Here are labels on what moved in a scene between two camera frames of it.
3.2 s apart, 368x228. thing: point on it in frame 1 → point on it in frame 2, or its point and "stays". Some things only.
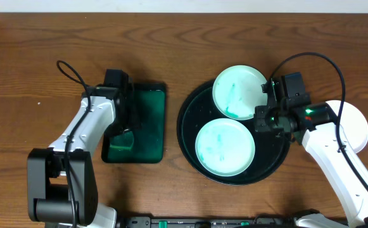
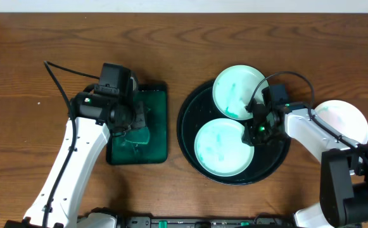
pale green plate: x=225 y=147 stays
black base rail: x=260 y=221 stays
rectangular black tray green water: x=149 y=137 stays
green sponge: x=124 y=140 → x=140 y=135
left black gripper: x=130 y=109 → x=140 y=114
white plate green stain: x=354 y=125 stays
